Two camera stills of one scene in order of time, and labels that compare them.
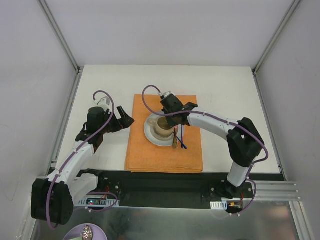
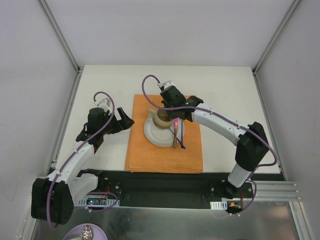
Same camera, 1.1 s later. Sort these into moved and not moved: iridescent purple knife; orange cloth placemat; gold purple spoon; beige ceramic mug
Moved: beige ceramic mug
Not moved: gold purple spoon; orange cloth placemat; iridescent purple knife
